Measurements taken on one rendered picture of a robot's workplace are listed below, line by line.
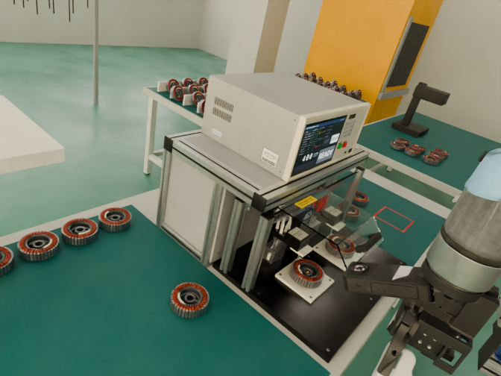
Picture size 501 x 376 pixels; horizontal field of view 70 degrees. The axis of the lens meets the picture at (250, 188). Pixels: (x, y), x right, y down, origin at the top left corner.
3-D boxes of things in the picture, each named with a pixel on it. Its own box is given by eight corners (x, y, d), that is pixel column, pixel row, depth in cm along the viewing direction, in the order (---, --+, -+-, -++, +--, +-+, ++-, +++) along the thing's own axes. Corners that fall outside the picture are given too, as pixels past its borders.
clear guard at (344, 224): (383, 240, 111) (391, 225, 108) (348, 274, 94) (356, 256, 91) (298, 191, 127) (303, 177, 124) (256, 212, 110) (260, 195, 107)
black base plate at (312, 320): (405, 268, 145) (407, 263, 144) (328, 364, 99) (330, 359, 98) (310, 210, 169) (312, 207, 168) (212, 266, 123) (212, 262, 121)
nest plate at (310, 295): (333, 283, 125) (334, 280, 125) (311, 304, 114) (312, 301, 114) (298, 259, 133) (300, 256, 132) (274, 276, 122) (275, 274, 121)
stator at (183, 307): (199, 286, 114) (200, 277, 112) (213, 313, 106) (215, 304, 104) (165, 294, 108) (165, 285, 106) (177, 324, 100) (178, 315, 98)
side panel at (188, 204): (212, 263, 124) (228, 183, 108) (205, 267, 122) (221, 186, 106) (162, 222, 138) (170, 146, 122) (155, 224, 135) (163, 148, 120)
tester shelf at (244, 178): (365, 163, 147) (369, 153, 145) (262, 213, 98) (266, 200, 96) (281, 122, 169) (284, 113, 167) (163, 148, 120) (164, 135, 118)
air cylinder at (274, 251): (283, 256, 132) (287, 244, 129) (271, 264, 127) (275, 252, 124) (273, 248, 135) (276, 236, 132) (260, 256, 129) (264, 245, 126)
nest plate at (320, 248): (362, 255, 143) (363, 253, 142) (345, 271, 132) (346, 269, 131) (330, 236, 150) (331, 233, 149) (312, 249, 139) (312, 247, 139)
